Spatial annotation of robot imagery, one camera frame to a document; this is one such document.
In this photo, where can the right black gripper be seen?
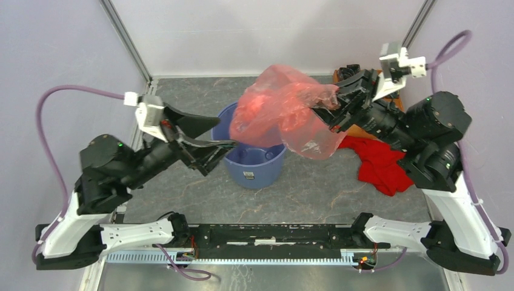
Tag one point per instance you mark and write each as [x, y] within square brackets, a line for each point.
[355, 94]

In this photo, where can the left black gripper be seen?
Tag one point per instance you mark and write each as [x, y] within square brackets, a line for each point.
[203, 154]

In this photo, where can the blue plastic trash bin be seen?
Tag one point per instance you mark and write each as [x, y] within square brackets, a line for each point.
[255, 167]

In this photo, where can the red translucent trash bag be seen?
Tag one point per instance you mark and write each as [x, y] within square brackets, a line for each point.
[278, 108]

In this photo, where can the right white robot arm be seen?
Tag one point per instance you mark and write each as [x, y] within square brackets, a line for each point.
[465, 239]

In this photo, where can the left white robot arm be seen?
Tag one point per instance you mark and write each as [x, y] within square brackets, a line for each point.
[110, 171]

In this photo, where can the orange compartment tray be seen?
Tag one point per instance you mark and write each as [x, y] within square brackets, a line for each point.
[356, 131]

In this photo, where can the black bag roll top left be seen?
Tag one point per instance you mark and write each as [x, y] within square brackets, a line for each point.
[348, 71]

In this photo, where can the red cloth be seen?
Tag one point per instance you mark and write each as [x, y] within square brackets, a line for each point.
[379, 165]

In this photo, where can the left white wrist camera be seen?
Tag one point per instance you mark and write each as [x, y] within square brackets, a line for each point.
[149, 113]

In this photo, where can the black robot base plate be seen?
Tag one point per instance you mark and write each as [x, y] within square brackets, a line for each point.
[273, 241]

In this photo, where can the slotted cable duct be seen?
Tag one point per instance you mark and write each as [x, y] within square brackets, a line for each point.
[148, 256]

